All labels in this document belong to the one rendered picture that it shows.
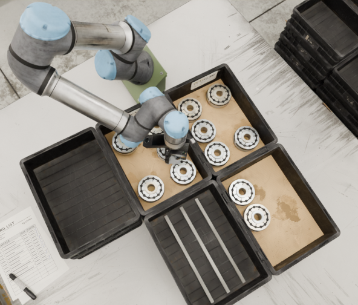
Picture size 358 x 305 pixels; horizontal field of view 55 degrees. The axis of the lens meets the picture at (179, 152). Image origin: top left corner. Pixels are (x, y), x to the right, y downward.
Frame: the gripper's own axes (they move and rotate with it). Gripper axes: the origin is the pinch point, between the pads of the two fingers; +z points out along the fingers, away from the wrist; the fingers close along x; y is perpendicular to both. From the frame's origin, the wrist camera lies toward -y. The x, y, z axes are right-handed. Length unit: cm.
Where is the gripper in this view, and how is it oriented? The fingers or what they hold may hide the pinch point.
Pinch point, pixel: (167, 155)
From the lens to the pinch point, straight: 136.5
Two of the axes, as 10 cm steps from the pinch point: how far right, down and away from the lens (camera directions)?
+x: 1.3, -9.4, 3.1
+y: 9.9, 1.4, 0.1
